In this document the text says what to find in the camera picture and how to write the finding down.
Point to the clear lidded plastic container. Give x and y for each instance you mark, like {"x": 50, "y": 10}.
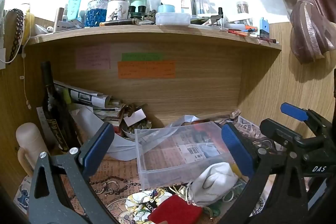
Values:
{"x": 172, "y": 19}

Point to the white face mask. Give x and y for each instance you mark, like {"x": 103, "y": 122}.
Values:
{"x": 212, "y": 182}

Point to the green sticky note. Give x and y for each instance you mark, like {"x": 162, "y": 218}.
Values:
{"x": 141, "y": 56}

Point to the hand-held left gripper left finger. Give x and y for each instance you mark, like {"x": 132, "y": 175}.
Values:
{"x": 98, "y": 146}

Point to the yellow plastic object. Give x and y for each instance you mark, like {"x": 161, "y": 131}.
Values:
{"x": 29, "y": 26}

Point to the blue patterned glass bottle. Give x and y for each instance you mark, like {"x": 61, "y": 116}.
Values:
{"x": 95, "y": 15}

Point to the light blue plastic bottle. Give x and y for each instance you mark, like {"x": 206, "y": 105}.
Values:
{"x": 74, "y": 7}

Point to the braided brown band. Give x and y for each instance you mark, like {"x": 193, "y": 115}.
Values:
{"x": 16, "y": 35}

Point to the dark wine bottle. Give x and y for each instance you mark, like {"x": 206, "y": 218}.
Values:
{"x": 52, "y": 103}

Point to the white small carton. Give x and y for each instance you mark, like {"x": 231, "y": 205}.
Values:
{"x": 69, "y": 25}

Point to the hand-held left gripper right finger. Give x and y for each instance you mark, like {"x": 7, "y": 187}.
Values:
{"x": 237, "y": 150}

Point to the clear plastic box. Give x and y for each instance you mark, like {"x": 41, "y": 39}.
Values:
{"x": 183, "y": 150}

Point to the small glass jar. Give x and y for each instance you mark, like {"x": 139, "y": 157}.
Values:
{"x": 242, "y": 8}

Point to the blue cartoon sticker card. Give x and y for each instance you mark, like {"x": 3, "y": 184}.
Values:
{"x": 23, "y": 196}

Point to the striped mauve curtain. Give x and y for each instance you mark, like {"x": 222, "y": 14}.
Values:
{"x": 309, "y": 29}

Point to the brown cardboard tube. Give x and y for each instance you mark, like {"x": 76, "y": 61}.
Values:
{"x": 58, "y": 19}

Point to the brown gold pen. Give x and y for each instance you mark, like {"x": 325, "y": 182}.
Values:
{"x": 119, "y": 22}

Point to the small bowl of trinkets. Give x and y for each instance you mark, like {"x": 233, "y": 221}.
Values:
{"x": 130, "y": 132}

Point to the floral fabric scrunchie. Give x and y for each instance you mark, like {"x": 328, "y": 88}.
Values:
{"x": 141, "y": 203}

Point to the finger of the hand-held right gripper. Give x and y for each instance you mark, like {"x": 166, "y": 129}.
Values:
{"x": 275, "y": 130}
{"x": 294, "y": 111}

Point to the black twin caps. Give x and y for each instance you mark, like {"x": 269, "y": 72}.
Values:
{"x": 137, "y": 11}

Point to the wooden shelf unit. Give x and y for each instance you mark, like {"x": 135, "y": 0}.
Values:
{"x": 183, "y": 98}

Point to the white paper card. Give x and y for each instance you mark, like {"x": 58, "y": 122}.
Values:
{"x": 135, "y": 117}

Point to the cream thermos mug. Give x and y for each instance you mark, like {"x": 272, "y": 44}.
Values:
{"x": 29, "y": 142}

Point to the orange pen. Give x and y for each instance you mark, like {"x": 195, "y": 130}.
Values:
{"x": 249, "y": 29}

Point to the stack of papers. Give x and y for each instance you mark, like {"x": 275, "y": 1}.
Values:
{"x": 92, "y": 102}

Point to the red cloth pad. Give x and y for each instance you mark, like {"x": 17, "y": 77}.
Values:
{"x": 178, "y": 211}

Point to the orange sticky note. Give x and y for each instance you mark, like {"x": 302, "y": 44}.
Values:
{"x": 146, "y": 69}

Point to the light blue round tub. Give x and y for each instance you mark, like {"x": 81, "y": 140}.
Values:
{"x": 166, "y": 8}

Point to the light blue cloth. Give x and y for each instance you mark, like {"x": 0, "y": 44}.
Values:
{"x": 120, "y": 146}

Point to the pink sticky note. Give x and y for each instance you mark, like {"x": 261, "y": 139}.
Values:
{"x": 92, "y": 57}

